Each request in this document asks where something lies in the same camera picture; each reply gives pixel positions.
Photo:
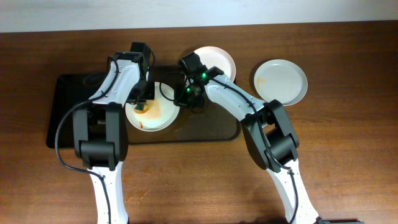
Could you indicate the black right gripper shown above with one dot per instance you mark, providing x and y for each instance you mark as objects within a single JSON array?
[{"x": 185, "y": 100}]

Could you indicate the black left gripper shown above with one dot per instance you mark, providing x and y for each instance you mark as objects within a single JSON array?
[{"x": 142, "y": 98}]

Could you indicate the yellow green sponge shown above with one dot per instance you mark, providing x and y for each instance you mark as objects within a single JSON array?
[{"x": 141, "y": 108}]

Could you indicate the white plate with sauce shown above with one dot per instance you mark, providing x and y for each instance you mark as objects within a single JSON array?
[{"x": 160, "y": 113}]

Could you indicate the pink plate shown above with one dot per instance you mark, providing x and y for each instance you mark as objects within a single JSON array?
[{"x": 214, "y": 56}]

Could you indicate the pale grey plate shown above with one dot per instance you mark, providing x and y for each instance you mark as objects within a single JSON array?
[{"x": 280, "y": 80}]

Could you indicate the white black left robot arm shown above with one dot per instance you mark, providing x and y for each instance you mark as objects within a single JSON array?
[{"x": 103, "y": 158}]

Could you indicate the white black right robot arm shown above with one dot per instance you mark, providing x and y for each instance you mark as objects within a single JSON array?
[{"x": 269, "y": 135}]

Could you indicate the brown plastic tray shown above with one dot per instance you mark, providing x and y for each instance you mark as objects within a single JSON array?
[{"x": 212, "y": 123}]

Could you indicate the black water tray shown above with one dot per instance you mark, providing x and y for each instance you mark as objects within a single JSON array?
[{"x": 71, "y": 89}]

